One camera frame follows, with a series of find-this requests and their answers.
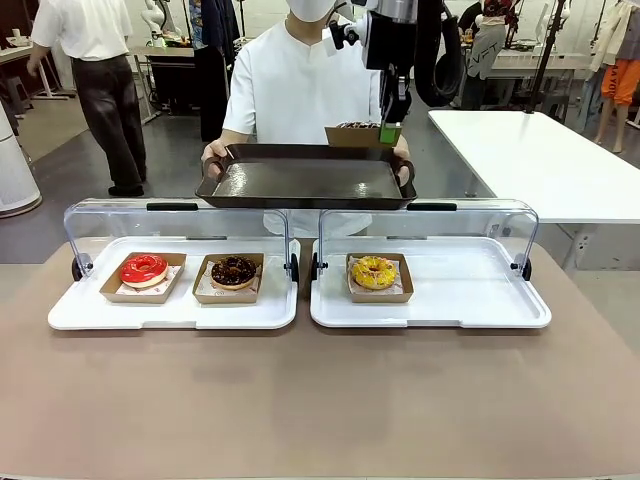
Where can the person in white shirt, brown trousers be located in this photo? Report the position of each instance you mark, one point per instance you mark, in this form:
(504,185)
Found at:
(95,30)

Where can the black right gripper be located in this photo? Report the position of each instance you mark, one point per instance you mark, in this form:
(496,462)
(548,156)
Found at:
(390,45)

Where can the person in white tunic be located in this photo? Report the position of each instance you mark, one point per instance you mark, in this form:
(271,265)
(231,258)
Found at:
(300,85)

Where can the person's right forearm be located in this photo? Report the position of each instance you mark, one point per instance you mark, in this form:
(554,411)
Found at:
(235,137)

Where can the white background desk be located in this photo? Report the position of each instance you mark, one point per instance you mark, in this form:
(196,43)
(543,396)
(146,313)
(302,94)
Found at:
(15,52)

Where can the dark brown serving tray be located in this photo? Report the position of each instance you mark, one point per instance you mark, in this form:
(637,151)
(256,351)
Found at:
(310,175)

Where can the white side table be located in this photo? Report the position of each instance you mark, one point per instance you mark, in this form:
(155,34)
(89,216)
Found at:
(550,160)

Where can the black vertical pole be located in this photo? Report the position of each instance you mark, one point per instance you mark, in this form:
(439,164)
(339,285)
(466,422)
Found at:
(545,60)

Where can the black equipment cart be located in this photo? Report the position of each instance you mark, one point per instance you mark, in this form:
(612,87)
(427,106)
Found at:
(172,80)

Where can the clear hinged tray cover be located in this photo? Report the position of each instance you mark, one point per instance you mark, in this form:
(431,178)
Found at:
(200,220)
(450,220)

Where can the red glazed donut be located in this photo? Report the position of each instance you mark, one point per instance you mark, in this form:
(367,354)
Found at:
(132,272)

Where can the cardboard box of red donut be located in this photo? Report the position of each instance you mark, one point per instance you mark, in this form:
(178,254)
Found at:
(135,298)

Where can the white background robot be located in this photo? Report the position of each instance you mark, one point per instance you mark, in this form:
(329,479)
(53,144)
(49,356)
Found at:
(155,22)

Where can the mannequin with orange shorts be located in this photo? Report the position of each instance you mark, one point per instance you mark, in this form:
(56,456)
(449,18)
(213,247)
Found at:
(617,80)

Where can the long white workbench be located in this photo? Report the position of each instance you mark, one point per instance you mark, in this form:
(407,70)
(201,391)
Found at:
(525,57)

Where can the chocolate striped donut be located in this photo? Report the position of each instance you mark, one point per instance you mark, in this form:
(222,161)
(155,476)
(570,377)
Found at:
(357,124)

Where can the cardboard box of yellow donut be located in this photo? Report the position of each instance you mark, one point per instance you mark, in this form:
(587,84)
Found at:
(380,298)

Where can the white cylindrical air purifier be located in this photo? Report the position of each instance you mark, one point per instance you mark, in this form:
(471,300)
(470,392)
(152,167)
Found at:
(12,170)

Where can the chocolate donut with nut bits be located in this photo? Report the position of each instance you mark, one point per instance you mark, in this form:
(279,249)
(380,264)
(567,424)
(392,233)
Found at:
(233,272)

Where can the dark hanging clothes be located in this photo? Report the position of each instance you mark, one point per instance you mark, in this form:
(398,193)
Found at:
(215,75)

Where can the printed paper under yellow donut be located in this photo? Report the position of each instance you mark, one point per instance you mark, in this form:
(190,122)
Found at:
(401,287)

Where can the printed paper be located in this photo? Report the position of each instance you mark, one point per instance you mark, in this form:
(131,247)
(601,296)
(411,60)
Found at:
(401,287)
(172,280)
(206,287)

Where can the cardboard box of striped donut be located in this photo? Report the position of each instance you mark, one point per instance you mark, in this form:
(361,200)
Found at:
(350,137)

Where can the printed paper under red donut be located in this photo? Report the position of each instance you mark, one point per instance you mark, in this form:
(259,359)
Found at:
(172,280)

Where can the yellow sprinkled donut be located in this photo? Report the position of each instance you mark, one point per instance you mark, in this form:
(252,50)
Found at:
(375,272)

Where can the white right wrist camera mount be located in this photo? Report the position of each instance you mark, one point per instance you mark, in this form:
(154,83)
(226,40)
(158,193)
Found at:
(337,37)

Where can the white display tray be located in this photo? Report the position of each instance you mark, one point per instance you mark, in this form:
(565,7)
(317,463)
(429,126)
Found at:
(475,300)
(225,315)

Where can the person's right hand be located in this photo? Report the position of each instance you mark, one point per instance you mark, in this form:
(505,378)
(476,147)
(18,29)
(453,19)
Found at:
(214,155)

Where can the cardboard box of nut donut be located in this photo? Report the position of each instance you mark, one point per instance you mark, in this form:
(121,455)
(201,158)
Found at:
(227,298)

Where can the person's left hand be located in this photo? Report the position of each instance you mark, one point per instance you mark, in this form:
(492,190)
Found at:
(406,170)

